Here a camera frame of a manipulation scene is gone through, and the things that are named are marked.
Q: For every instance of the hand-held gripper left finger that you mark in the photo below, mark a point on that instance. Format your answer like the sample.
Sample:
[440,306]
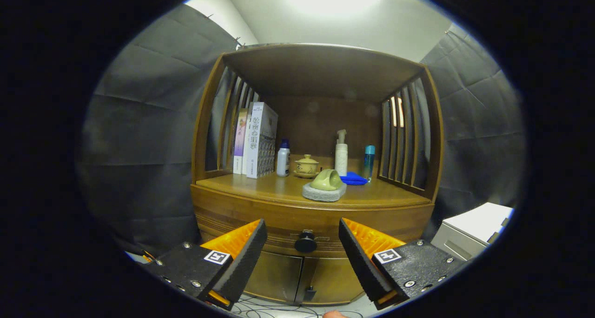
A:
[245,262]

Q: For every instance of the black round drawer knob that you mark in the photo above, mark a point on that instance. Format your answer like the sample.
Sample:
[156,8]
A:
[305,243]

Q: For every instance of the brown wooden countertop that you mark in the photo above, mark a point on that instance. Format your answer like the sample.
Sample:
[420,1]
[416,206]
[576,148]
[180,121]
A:
[260,188]

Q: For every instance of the beige lidded teacup with saucer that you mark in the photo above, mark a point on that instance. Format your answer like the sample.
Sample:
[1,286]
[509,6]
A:
[307,165]

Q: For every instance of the white grey side cabinet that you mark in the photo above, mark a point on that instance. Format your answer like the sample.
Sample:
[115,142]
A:
[474,220]

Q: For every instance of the black door latch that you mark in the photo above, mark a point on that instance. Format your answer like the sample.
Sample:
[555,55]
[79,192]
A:
[308,294]

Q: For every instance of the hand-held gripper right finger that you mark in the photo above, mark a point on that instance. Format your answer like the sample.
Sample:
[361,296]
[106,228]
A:
[362,262]

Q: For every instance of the white pump bottle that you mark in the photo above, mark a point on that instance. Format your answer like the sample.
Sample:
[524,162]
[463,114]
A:
[341,157]

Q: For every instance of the thin purple book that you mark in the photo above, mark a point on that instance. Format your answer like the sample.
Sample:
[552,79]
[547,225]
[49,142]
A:
[240,141]

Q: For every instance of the brown wooden cabinet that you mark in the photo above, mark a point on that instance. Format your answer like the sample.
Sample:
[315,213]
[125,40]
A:
[320,71]

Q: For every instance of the clear blue bottle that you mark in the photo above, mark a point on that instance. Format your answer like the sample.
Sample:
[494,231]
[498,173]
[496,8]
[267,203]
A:
[368,162]

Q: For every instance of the thick white patterned book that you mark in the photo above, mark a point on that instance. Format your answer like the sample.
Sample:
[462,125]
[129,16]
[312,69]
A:
[260,141]

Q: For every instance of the brown wooden drawer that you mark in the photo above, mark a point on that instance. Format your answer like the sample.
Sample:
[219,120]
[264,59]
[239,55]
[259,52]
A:
[260,215]

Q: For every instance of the black backdrop cloth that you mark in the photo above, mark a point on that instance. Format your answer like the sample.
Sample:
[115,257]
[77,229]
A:
[139,146]

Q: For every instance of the blue folded cloth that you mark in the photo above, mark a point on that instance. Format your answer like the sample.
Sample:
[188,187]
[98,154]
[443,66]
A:
[355,178]

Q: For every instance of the white bottle with blue cap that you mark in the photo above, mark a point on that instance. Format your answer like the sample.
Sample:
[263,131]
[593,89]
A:
[283,162]

